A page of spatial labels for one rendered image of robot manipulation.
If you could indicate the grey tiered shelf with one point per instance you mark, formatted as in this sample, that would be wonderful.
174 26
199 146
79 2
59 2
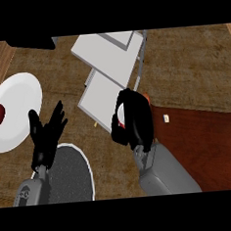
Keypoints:
110 65

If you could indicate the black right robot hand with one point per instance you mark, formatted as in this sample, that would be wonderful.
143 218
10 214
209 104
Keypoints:
139 119

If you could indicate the white round plate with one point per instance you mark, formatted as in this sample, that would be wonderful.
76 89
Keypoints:
19 112

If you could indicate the reddish brown wooden tray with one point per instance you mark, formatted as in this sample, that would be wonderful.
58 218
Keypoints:
201 146

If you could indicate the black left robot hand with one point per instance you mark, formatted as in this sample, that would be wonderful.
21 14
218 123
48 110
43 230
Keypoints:
44 139

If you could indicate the black appliance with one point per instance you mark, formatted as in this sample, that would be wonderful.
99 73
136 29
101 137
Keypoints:
31 44

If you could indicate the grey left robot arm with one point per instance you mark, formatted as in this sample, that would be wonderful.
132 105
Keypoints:
34 187

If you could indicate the red and white can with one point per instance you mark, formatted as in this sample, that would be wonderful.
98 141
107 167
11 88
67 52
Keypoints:
121 117

